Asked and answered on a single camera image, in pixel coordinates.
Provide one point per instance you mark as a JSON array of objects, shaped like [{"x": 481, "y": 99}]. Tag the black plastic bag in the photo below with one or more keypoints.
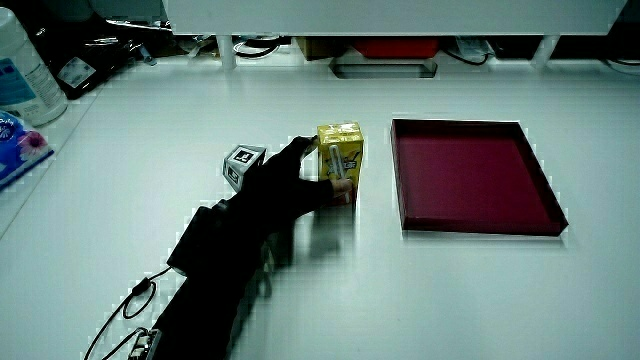
[{"x": 95, "y": 60}]

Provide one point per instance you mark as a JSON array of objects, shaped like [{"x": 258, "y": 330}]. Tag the white wipes canister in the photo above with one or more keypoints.
[{"x": 25, "y": 85}]

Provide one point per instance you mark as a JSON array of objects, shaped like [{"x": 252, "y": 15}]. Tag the yellow ice redtea carton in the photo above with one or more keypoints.
[{"x": 346, "y": 150}]

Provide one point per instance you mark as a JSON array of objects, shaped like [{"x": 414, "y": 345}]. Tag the red box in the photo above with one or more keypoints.
[{"x": 395, "y": 48}]

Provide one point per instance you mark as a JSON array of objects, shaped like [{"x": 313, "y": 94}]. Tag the person's left hand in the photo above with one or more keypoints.
[{"x": 272, "y": 187}]

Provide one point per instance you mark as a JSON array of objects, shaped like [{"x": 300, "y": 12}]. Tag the person's left forearm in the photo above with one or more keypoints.
[{"x": 210, "y": 280}]

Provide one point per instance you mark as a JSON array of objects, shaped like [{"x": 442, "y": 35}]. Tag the blue flowered tissue packet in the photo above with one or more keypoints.
[{"x": 17, "y": 147}]

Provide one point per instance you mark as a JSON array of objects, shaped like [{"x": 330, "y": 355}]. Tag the dark red square tray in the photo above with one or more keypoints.
[{"x": 465, "y": 180}]

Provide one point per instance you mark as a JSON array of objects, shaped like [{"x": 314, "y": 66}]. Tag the brown cardboard box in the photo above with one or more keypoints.
[{"x": 317, "y": 48}]

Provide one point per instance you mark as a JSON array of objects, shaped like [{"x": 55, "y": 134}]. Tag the white desk shelf riser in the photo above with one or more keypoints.
[{"x": 390, "y": 17}]

